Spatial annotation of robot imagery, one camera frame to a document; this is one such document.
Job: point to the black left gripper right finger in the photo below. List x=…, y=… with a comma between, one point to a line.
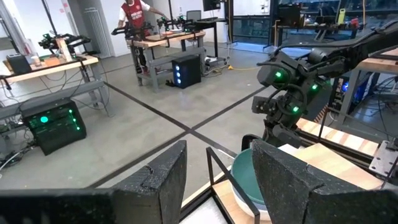
x=295, y=193

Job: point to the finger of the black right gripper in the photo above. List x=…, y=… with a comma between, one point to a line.
x=247, y=140

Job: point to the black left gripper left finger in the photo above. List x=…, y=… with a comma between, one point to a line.
x=140, y=199

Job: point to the teal ceramic bowl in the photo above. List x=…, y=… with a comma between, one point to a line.
x=245, y=177

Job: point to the large white ribbed bowl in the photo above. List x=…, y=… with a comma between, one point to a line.
x=248, y=210

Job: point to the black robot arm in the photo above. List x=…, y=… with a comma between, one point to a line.
x=66, y=40
x=177, y=23
x=132, y=30

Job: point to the black computer with blue lights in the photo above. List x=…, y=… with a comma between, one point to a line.
x=186, y=71

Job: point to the black computer with green lights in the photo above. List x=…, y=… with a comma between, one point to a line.
x=53, y=127

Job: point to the black desk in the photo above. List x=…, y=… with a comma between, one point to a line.
x=211, y=21

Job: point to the wooden workbench with robot arms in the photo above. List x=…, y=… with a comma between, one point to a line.
x=168, y=39

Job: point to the grey office chair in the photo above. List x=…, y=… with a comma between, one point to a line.
x=193, y=15

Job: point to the black monitor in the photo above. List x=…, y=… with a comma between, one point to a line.
x=211, y=4

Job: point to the person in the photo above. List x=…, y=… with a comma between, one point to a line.
x=133, y=14

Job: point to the white cup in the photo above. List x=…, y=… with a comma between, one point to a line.
x=36, y=60

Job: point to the white radiator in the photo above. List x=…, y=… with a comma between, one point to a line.
x=98, y=31

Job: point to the black box on workbench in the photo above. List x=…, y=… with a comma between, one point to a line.
x=18, y=63

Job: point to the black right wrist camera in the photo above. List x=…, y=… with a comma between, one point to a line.
x=264, y=105

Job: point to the black frame wooden shelf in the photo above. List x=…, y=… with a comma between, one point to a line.
x=222, y=193

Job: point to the silver metal corner bracket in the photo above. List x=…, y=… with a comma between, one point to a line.
x=384, y=158

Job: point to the wooden workbench with grey frame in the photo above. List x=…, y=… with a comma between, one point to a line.
x=62, y=63

